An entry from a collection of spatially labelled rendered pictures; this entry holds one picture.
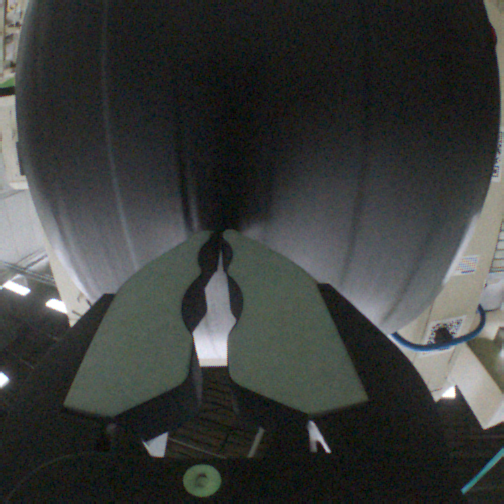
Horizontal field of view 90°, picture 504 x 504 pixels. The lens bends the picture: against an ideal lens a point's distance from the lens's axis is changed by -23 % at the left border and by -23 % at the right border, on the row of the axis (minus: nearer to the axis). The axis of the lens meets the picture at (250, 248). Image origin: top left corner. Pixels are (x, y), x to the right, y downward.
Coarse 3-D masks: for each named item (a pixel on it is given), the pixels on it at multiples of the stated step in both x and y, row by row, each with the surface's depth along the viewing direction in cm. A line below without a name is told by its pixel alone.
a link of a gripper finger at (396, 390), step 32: (320, 288) 9; (352, 320) 7; (352, 352) 7; (384, 352) 7; (384, 384) 6; (416, 384) 6; (352, 416) 5; (384, 416) 5; (416, 416) 5; (320, 448) 5; (352, 448) 5; (384, 448) 5; (416, 448) 4; (448, 448) 4; (416, 480) 4; (448, 480) 4
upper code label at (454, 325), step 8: (440, 320) 42; (448, 320) 43; (456, 320) 43; (464, 320) 43; (432, 328) 43; (448, 328) 43; (456, 328) 44; (432, 336) 44; (456, 336) 44; (424, 352) 45; (432, 352) 45; (440, 352) 46
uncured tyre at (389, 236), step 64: (64, 0) 9; (128, 0) 9; (192, 0) 9; (256, 0) 9; (320, 0) 9; (384, 0) 9; (448, 0) 9; (64, 64) 10; (128, 64) 10; (192, 64) 10; (256, 64) 10; (320, 64) 10; (384, 64) 10; (448, 64) 10; (64, 128) 11; (128, 128) 11; (192, 128) 11; (256, 128) 11; (320, 128) 11; (384, 128) 11; (448, 128) 11; (64, 192) 12; (128, 192) 12; (192, 192) 12; (256, 192) 13; (320, 192) 13; (384, 192) 13; (448, 192) 13; (64, 256) 16; (128, 256) 14; (320, 256) 15; (384, 256) 15; (448, 256) 16; (384, 320) 20
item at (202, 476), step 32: (128, 448) 5; (288, 448) 5; (32, 480) 3; (64, 480) 4; (96, 480) 4; (128, 480) 4; (160, 480) 4; (192, 480) 4; (224, 480) 4; (256, 480) 4; (288, 480) 4; (320, 480) 4; (352, 480) 4; (384, 480) 4
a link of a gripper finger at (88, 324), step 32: (96, 320) 8; (64, 352) 7; (32, 384) 6; (64, 384) 6; (32, 416) 5; (64, 416) 5; (0, 448) 4; (32, 448) 4; (64, 448) 5; (96, 448) 5; (0, 480) 4
